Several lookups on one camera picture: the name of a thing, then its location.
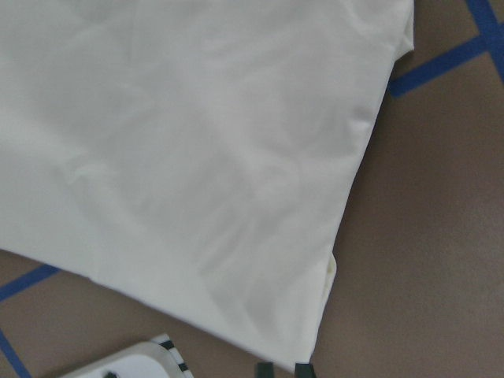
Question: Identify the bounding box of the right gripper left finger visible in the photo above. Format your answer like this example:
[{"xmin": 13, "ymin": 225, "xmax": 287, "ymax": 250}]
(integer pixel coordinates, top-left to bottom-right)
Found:
[{"xmin": 255, "ymin": 362, "xmax": 273, "ymax": 378}]

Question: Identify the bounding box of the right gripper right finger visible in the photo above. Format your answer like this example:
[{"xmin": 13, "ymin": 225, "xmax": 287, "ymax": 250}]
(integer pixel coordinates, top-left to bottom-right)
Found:
[{"xmin": 295, "ymin": 363, "xmax": 316, "ymax": 378}]

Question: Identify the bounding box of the cream long-sleeve cat shirt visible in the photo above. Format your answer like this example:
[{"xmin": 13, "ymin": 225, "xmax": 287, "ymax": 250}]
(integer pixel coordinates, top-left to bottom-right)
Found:
[{"xmin": 1, "ymin": 1, "xmax": 414, "ymax": 369}]

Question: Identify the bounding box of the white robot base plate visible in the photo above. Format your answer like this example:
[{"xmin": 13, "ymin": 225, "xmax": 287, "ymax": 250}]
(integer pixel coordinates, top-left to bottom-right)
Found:
[{"xmin": 62, "ymin": 334, "xmax": 194, "ymax": 378}]

